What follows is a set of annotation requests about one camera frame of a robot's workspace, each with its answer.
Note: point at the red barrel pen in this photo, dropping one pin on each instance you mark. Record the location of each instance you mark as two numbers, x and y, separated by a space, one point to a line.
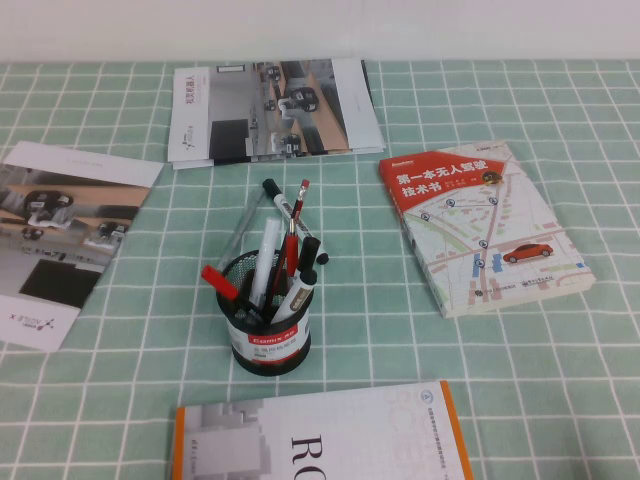
291 255

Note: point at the white pen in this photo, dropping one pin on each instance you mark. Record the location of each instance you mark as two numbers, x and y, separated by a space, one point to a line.
265 255

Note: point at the green checked tablecloth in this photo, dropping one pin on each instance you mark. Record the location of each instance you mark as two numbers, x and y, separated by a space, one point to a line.
550 375

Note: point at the black mesh pen holder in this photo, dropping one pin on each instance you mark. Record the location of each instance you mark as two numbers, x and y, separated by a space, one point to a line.
270 350

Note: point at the red map cover book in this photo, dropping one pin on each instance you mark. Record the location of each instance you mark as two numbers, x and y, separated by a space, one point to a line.
475 225

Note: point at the robot photo brochure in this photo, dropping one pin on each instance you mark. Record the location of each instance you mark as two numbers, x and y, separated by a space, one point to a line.
280 110
75 225
320 154

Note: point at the clear transparent pen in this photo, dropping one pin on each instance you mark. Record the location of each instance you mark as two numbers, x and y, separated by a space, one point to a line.
248 220

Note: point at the black capped marker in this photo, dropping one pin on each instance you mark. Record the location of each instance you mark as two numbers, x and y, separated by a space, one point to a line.
310 250

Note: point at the orange edged white book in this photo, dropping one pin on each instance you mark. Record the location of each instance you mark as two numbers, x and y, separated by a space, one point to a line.
350 440

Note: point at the red pencil with eraser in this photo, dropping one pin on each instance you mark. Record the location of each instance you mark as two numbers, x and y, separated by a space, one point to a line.
301 196

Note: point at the white marker black cap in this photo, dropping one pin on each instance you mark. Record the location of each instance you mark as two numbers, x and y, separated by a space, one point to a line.
281 201

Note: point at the red capped marker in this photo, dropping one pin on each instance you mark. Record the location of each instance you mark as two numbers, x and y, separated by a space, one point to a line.
220 282

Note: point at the grey label black cap marker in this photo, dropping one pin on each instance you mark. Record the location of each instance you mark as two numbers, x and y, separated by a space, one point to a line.
295 300

